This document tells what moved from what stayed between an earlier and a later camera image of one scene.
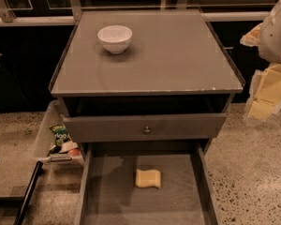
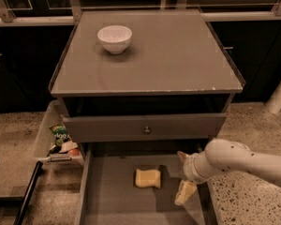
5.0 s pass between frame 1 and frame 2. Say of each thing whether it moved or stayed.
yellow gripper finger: moved
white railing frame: stayed
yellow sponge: stayed
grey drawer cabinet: stayed
